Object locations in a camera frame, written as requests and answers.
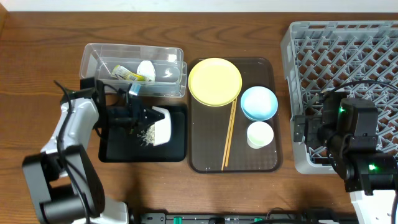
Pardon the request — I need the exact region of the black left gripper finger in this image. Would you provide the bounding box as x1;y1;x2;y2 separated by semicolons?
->
143;118;160;128
144;108;164;120

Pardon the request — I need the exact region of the rice pile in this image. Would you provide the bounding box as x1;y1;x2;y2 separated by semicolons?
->
137;124;155;146

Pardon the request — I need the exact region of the white bowl with rice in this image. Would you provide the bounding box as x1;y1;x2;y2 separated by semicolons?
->
152;106;172;146

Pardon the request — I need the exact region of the white tissue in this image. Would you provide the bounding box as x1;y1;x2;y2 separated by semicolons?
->
137;60;156;82

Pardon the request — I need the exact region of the white green cup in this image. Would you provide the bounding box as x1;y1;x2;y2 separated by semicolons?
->
246;121;274;149

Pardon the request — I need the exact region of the green yellow snack wrapper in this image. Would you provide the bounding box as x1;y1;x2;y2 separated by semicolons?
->
111;65;145;81

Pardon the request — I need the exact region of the light blue bowl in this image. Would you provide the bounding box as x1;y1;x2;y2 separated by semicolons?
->
240;86;279;121

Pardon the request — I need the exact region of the yellow plate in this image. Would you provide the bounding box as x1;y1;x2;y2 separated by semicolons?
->
188;58;243;107

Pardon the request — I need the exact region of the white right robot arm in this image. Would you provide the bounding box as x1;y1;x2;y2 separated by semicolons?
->
292;92;397;223

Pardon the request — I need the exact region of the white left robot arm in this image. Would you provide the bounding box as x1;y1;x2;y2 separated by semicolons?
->
22;87;171;223

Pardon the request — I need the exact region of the black waste tray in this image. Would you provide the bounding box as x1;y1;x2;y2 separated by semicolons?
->
99;105;187;162

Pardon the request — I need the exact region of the clear plastic waste bin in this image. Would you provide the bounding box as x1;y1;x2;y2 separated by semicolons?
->
80;43;187;98

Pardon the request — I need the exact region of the grey dishwasher rack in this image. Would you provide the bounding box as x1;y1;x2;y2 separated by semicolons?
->
280;21;397;174

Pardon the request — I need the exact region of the brown serving tray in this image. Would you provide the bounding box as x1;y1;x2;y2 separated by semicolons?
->
187;57;283;174

